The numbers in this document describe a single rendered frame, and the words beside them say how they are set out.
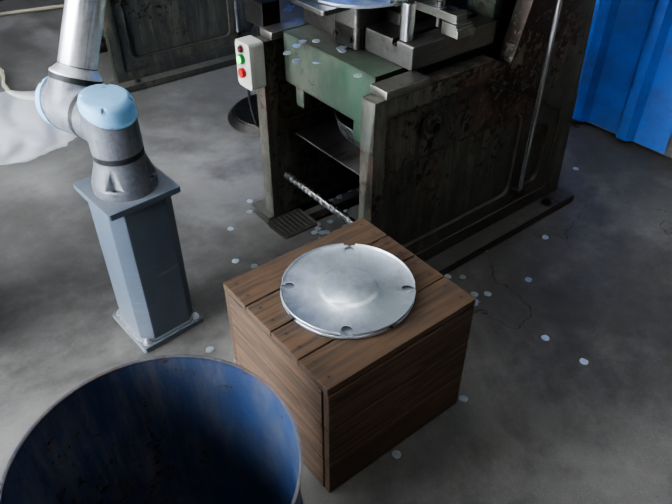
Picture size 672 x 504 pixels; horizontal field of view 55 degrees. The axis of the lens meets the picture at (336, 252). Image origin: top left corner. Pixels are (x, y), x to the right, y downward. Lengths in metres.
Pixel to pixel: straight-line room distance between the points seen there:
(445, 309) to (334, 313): 0.23
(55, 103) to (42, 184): 1.03
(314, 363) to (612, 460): 0.76
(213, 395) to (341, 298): 0.35
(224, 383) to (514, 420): 0.79
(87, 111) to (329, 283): 0.63
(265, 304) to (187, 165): 1.26
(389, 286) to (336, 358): 0.23
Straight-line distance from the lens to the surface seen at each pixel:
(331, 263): 1.45
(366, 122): 1.58
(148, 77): 3.25
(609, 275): 2.14
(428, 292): 1.41
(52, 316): 2.01
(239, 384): 1.12
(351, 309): 1.34
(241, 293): 1.40
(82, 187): 1.65
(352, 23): 1.73
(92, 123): 1.49
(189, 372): 1.14
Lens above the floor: 1.29
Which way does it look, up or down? 39 degrees down
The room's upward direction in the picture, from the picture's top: straight up
